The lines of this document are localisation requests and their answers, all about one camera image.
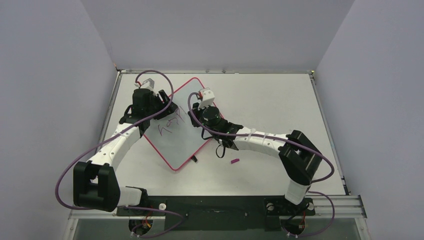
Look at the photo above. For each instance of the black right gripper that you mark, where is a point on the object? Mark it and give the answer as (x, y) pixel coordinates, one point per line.
(195, 112)

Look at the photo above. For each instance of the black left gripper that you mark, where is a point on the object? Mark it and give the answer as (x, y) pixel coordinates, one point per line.
(164, 98)

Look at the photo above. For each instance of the pink framed whiteboard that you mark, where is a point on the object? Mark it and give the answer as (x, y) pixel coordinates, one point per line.
(173, 137)

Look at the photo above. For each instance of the magenta marker cap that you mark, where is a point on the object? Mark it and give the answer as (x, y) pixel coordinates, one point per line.
(234, 161)

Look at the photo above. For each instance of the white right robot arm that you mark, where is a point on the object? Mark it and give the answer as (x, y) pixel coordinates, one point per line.
(298, 155)

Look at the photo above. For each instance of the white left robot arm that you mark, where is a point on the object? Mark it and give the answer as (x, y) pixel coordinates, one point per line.
(95, 184)

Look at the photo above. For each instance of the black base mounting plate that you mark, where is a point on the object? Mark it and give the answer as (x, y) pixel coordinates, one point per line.
(224, 213)

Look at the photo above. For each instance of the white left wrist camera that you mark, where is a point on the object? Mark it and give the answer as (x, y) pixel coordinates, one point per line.
(148, 84)

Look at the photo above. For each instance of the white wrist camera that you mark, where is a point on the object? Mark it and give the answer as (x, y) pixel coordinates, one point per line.
(148, 84)
(206, 97)

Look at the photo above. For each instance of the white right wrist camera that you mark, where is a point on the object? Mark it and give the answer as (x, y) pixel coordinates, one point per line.
(206, 97)

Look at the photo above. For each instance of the aluminium front rail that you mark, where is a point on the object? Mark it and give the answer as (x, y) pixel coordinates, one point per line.
(345, 206)

